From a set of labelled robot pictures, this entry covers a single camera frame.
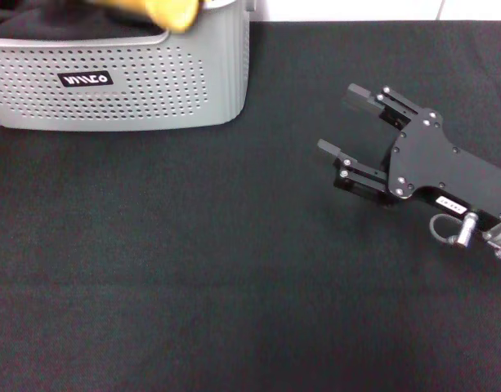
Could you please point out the black tablecloth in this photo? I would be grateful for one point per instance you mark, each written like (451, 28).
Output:
(193, 286)

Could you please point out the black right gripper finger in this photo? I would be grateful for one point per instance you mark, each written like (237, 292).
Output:
(358, 96)
(364, 175)

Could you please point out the grey perforated plastic storage box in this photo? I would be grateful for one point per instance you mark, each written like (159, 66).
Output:
(160, 85)

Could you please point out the yellow towel with black trim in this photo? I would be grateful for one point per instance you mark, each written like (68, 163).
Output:
(172, 14)

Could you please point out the black cloth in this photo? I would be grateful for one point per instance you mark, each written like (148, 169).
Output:
(29, 28)

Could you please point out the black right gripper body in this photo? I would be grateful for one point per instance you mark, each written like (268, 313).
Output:
(430, 159)

